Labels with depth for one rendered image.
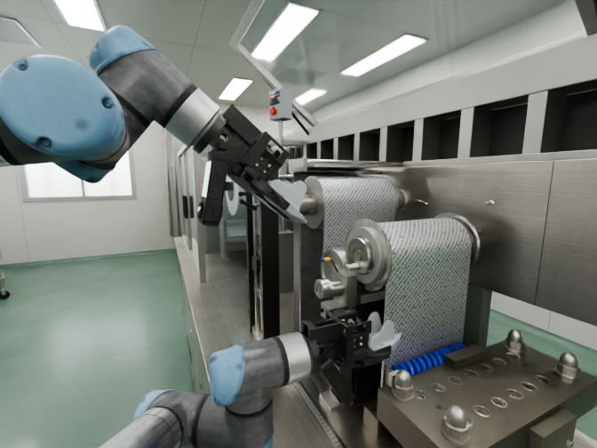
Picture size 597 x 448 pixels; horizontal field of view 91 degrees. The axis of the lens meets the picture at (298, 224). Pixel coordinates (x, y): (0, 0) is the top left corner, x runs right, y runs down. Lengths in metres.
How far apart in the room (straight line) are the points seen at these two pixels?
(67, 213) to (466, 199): 5.90
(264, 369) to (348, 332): 0.15
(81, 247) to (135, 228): 0.88
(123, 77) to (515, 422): 0.74
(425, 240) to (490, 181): 0.25
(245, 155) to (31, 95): 0.26
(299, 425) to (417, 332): 0.31
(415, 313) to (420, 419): 0.19
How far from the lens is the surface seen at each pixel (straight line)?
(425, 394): 0.64
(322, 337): 0.53
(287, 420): 0.75
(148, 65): 0.45
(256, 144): 0.46
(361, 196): 0.82
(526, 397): 0.71
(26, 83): 0.30
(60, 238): 6.25
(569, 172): 0.76
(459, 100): 0.90
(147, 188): 5.98
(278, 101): 1.10
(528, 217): 0.78
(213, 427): 0.56
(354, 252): 0.62
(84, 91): 0.30
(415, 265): 0.63
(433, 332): 0.73
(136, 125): 0.45
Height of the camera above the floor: 1.41
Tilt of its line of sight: 9 degrees down
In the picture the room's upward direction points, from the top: straight up
